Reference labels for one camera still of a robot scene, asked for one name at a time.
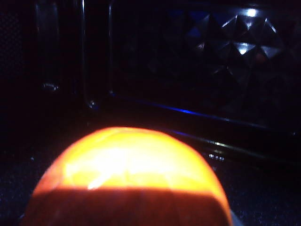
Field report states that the orange fruit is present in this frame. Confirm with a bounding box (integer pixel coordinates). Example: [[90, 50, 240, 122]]
[[20, 126, 234, 226]]

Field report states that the white Midea microwave body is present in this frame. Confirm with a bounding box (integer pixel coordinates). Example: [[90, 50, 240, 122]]
[[0, 0, 301, 226]]

